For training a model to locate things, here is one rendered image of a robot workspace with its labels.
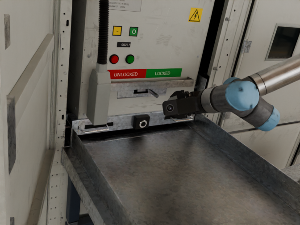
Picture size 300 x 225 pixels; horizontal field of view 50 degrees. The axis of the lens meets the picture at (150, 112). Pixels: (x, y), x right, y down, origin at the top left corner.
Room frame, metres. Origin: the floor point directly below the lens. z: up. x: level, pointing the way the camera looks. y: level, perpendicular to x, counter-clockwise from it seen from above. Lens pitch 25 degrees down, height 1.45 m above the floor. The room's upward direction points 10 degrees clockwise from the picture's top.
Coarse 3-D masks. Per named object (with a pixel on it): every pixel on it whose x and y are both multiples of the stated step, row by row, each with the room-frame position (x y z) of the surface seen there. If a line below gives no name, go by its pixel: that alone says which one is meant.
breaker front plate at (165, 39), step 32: (96, 0) 1.02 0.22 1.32; (160, 0) 1.14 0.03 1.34; (192, 0) 1.22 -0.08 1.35; (96, 32) 1.02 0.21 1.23; (128, 32) 1.08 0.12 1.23; (160, 32) 1.15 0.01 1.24; (192, 32) 1.23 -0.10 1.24; (128, 64) 1.09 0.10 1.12; (160, 64) 1.17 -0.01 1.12; (192, 64) 1.25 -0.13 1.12; (128, 96) 1.10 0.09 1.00; (160, 96) 1.18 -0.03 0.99
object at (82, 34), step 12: (72, 0) 1.11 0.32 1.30; (84, 0) 1.01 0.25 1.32; (72, 12) 1.10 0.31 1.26; (84, 12) 1.01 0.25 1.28; (72, 24) 1.10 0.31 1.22; (84, 24) 1.00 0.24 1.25; (72, 36) 1.09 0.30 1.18; (84, 36) 1.00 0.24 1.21; (72, 48) 1.08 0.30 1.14; (72, 60) 1.08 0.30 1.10; (72, 72) 1.07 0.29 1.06; (72, 84) 1.06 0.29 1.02; (72, 96) 1.06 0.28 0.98; (72, 108) 1.05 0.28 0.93
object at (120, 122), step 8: (144, 112) 1.14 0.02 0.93; (152, 112) 1.15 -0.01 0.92; (160, 112) 1.17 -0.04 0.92; (72, 120) 0.98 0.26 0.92; (80, 120) 0.99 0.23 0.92; (88, 120) 1.01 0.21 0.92; (112, 120) 1.06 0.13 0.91; (120, 120) 1.08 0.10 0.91; (128, 120) 1.10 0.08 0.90; (152, 120) 1.16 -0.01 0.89; (160, 120) 1.18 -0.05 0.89; (168, 120) 1.20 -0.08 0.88; (192, 120) 1.27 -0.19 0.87; (72, 128) 0.98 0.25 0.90; (88, 128) 1.01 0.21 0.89; (96, 128) 1.03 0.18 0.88; (104, 128) 1.04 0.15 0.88; (112, 128) 1.06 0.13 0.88; (120, 128) 1.08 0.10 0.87; (128, 128) 1.10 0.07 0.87
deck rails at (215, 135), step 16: (192, 128) 1.23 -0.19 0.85; (208, 128) 1.20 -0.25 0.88; (80, 144) 0.87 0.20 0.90; (224, 144) 1.11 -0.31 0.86; (240, 144) 1.05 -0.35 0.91; (80, 160) 0.86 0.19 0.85; (240, 160) 1.04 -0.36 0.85; (256, 160) 0.98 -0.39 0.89; (96, 176) 0.75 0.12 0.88; (256, 176) 0.95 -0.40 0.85; (272, 176) 0.92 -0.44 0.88; (288, 176) 0.88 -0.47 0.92; (112, 192) 0.66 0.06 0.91; (272, 192) 0.87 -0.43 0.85; (288, 192) 0.86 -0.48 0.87; (112, 208) 0.65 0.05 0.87; (128, 224) 0.58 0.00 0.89
